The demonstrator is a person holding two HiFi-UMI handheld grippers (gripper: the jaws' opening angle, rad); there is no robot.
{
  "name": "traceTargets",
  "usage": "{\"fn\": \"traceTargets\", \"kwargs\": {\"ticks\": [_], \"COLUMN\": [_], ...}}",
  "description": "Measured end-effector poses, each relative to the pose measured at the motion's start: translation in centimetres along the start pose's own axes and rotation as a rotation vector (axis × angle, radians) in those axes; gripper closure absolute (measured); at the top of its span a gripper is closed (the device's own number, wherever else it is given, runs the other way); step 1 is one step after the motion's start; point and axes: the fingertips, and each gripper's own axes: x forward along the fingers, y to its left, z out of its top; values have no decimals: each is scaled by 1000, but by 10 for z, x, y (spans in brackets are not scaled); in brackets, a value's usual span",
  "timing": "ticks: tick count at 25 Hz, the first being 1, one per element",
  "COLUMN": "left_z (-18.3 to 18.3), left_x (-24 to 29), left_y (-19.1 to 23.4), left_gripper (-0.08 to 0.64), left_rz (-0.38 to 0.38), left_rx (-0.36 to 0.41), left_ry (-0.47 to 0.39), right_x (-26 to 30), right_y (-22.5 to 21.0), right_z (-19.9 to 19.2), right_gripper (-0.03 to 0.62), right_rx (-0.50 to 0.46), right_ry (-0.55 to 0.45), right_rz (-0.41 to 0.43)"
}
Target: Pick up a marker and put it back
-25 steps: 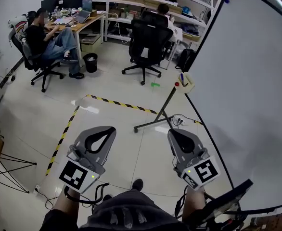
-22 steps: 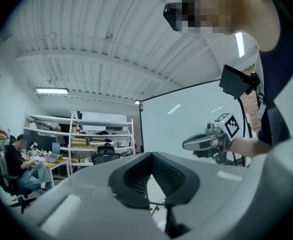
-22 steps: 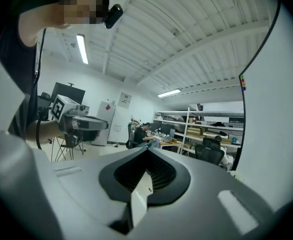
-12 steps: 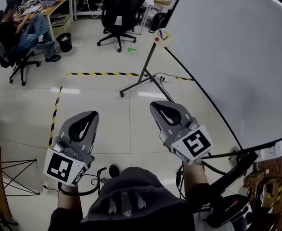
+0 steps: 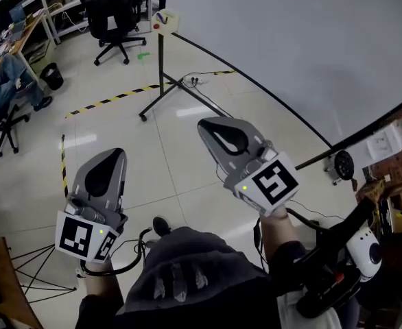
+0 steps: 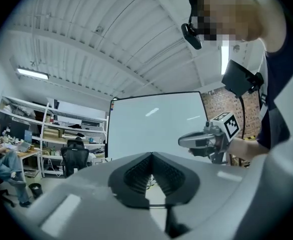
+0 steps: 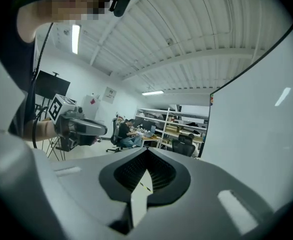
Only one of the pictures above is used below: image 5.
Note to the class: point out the yellow marker tray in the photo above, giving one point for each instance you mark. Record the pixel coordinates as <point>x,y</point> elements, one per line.
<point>171,26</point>

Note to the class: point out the small white floor socket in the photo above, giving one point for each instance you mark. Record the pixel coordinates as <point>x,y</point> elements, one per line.
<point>80,273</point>

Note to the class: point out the yellow black floor tape strip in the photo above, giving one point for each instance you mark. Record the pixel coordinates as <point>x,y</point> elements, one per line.
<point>64,170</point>
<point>118,96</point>

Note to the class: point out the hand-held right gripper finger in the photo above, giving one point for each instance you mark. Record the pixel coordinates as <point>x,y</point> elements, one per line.
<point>225,163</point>
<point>245,129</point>

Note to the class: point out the cardboard box with striped tape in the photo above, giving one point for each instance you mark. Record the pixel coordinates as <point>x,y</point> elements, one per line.
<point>400,211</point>

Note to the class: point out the person's black left shoe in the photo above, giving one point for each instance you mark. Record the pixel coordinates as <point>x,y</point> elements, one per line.
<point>161,225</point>

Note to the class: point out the red round magnet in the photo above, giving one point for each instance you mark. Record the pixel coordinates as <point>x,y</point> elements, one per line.
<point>156,26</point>

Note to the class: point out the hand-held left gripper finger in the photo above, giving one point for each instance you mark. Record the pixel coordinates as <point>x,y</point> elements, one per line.
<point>84,180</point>
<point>117,187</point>

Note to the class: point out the black mesh office chair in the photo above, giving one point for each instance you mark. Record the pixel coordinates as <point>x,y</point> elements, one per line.
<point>112,2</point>

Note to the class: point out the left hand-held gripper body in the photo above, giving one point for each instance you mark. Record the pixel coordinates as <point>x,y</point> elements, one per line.
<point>75,238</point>

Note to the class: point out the open laptop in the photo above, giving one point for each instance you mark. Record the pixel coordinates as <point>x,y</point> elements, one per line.
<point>17,29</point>

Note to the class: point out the pale green storage box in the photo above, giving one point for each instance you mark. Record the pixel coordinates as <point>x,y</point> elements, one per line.
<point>41,55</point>

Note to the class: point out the person's left forearm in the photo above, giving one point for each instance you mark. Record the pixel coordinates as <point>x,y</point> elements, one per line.
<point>101,283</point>

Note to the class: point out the wooden desk with white legs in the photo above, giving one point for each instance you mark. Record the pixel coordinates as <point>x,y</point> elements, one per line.
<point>29,33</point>

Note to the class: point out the white power strip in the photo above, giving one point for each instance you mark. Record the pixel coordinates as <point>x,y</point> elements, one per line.
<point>195,79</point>

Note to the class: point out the person's dark clothed body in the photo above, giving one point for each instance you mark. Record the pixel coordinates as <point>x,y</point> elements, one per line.
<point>194,252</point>

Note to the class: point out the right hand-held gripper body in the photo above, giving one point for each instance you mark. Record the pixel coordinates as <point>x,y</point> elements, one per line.
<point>273,183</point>

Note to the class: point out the white paper sheet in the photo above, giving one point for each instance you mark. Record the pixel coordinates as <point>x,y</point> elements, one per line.
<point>382,146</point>

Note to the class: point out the white shelf rack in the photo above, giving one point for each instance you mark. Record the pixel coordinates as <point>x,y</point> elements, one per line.
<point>48,15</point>

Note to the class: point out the dark blue pen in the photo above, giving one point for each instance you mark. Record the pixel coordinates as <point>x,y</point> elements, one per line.
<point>159,16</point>

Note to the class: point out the white whiteboard on black stand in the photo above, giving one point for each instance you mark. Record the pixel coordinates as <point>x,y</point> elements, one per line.
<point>290,46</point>

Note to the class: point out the grey black office chair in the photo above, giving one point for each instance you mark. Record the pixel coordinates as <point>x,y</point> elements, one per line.
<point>9,129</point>

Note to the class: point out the black trash bin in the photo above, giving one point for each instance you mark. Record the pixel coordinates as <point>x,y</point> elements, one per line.
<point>51,77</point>

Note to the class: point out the person's right forearm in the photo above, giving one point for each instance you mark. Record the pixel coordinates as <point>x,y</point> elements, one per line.
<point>278,231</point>

